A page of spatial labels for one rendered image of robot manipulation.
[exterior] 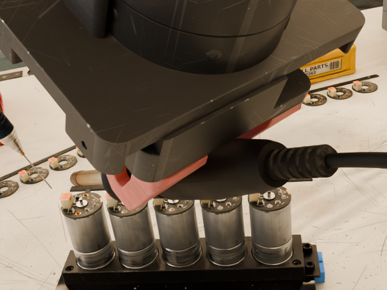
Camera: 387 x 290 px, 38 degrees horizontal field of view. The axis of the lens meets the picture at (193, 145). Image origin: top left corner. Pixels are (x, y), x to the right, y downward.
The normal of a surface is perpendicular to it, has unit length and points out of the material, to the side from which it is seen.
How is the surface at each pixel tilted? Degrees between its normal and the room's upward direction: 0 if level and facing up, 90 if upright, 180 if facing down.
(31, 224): 0
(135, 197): 99
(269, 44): 118
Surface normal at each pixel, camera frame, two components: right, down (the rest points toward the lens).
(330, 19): 0.20, -0.60
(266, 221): -0.22, 0.52
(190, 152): 0.62, 0.69
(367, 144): -0.11, -0.85
